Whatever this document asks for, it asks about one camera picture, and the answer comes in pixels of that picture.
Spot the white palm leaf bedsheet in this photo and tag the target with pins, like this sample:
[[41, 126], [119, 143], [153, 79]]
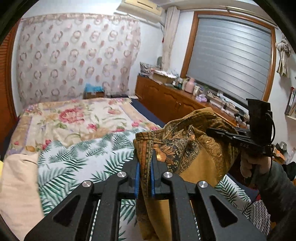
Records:
[[61, 169]]

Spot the grey window blind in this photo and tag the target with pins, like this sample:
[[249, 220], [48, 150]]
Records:
[[231, 55]]

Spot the beige wall air conditioner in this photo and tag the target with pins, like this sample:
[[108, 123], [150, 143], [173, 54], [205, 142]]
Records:
[[144, 9]]

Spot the blue item on box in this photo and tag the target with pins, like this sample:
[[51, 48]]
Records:
[[91, 91]]

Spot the mustard sunflower patterned cloth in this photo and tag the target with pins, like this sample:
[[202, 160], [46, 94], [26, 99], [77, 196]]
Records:
[[187, 151]]

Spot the navy blue mattress sheet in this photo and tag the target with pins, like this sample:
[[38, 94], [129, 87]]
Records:
[[146, 113]]

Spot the floral pink quilt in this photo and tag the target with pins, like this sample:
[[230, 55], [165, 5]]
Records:
[[73, 121]]

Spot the cardboard box on cabinet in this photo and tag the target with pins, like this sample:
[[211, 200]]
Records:
[[163, 77]]

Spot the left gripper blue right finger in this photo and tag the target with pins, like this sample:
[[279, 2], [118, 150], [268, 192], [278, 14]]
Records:
[[197, 210]]

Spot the right hand on handle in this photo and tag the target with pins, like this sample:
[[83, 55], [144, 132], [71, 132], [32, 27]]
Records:
[[249, 164]]

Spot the beige side curtain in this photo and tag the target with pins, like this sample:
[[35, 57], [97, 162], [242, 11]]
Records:
[[171, 25]]

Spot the sheer circle patterned curtain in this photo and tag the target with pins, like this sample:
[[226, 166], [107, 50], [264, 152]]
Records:
[[59, 54]]

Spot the wooden low cabinet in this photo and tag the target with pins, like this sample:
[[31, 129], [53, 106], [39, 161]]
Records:
[[169, 104]]

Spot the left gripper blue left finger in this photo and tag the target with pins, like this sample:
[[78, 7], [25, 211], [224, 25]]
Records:
[[92, 210]]

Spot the pink thermos bottle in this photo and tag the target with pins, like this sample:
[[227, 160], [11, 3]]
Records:
[[189, 86]]

